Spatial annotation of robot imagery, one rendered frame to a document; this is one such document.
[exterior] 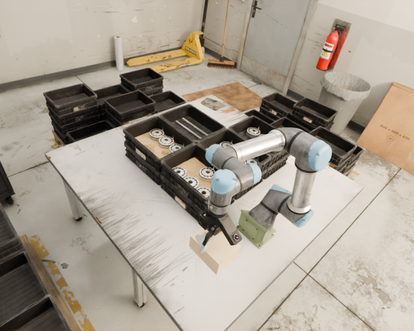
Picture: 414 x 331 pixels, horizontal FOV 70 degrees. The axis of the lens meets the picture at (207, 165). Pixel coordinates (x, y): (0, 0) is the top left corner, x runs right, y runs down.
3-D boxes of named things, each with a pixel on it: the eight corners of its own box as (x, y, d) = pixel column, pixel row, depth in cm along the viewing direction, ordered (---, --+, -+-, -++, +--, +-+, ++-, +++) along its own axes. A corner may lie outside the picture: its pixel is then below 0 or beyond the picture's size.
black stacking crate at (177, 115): (224, 140, 216) (226, 128, 208) (194, 156, 199) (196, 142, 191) (188, 116, 235) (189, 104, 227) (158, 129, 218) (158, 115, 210)
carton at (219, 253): (237, 257, 118) (241, 246, 113) (216, 275, 111) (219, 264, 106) (209, 230, 125) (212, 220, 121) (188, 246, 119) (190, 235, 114)
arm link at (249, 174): (242, 152, 106) (219, 162, 101) (265, 169, 100) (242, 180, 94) (240, 169, 111) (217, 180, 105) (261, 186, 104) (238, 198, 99)
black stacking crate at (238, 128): (291, 153, 214) (296, 140, 207) (267, 170, 197) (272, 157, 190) (250, 127, 233) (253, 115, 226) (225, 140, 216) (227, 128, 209)
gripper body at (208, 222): (211, 215, 115) (215, 194, 107) (227, 229, 111) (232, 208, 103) (197, 224, 111) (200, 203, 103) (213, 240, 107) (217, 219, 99)
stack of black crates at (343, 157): (338, 180, 301) (357, 146, 271) (323, 194, 284) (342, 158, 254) (305, 159, 320) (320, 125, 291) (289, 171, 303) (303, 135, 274)
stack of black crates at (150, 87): (149, 101, 375) (148, 67, 345) (163, 111, 360) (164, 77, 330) (121, 110, 352) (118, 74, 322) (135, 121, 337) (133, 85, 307)
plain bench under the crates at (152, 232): (326, 242, 258) (364, 187, 212) (188, 394, 167) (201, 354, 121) (204, 148, 337) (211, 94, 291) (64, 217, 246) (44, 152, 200)
